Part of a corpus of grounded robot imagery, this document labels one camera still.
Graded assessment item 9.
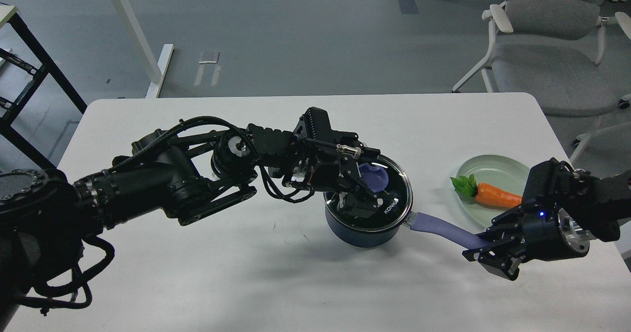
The orange toy carrot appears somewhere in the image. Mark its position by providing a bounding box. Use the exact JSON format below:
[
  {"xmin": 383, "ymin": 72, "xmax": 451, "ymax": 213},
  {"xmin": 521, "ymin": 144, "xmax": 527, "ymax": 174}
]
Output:
[{"xmin": 449, "ymin": 174, "xmax": 522, "ymax": 209}]

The grey office chair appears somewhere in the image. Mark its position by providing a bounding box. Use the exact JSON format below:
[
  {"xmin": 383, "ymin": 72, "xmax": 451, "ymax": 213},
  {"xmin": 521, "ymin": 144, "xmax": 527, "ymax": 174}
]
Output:
[{"xmin": 451, "ymin": 0, "xmax": 631, "ymax": 165}]

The dark blue saucepan purple handle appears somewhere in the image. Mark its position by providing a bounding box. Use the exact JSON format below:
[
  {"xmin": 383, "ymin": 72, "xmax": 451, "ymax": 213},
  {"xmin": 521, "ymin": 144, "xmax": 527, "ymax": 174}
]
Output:
[{"xmin": 323, "ymin": 194, "xmax": 493, "ymax": 252}]

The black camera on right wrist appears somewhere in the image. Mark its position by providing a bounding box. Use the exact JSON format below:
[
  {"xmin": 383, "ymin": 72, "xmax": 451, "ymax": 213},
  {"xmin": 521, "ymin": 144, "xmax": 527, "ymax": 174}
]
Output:
[{"xmin": 521, "ymin": 157, "xmax": 574, "ymax": 212}]

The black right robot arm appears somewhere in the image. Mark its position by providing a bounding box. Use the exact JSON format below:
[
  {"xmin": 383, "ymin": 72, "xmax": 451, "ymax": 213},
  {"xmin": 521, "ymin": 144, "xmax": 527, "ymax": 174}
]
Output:
[{"xmin": 462, "ymin": 158, "xmax": 631, "ymax": 280}]

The glass pot lid purple knob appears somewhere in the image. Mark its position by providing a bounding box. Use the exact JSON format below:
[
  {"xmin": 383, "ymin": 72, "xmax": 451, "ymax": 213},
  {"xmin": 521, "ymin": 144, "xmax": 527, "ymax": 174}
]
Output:
[{"xmin": 325, "ymin": 154, "xmax": 414, "ymax": 233}]

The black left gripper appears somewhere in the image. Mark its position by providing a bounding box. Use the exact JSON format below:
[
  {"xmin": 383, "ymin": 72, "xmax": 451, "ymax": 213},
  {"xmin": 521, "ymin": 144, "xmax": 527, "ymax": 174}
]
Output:
[{"xmin": 282, "ymin": 142, "xmax": 378, "ymax": 218}]

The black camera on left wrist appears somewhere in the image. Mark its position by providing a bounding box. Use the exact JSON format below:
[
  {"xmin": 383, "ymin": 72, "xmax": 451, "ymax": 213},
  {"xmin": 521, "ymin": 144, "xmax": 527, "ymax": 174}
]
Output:
[{"xmin": 293, "ymin": 107, "xmax": 381, "ymax": 160}]

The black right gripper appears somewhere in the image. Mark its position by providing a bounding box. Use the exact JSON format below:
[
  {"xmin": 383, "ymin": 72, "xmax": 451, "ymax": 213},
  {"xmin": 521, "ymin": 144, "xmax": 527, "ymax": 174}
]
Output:
[{"xmin": 462, "ymin": 206, "xmax": 590, "ymax": 282}]

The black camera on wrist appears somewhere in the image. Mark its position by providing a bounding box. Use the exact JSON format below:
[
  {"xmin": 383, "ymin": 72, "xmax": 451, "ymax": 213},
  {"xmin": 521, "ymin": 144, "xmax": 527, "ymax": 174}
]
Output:
[
  {"xmin": 521, "ymin": 157, "xmax": 574, "ymax": 212},
  {"xmin": 293, "ymin": 107, "xmax": 381, "ymax": 160}
]

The translucent green oval plate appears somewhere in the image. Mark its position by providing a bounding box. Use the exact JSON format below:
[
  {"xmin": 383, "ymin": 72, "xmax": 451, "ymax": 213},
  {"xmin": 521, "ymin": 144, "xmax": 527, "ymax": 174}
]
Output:
[{"xmin": 451, "ymin": 154, "xmax": 530, "ymax": 231}]

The black metal rack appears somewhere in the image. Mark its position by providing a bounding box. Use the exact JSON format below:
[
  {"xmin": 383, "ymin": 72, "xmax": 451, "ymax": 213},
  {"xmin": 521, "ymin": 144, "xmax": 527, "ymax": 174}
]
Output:
[{"xmin": 0, "ymin": 4, "xmax": 87, "ymax": 169}]

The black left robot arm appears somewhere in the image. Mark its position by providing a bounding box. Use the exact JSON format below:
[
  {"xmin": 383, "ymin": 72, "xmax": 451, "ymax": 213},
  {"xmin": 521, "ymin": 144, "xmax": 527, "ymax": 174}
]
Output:
[{"xmin": 1, "ymin": 114, "xmax": 380, "ymax": 328}]

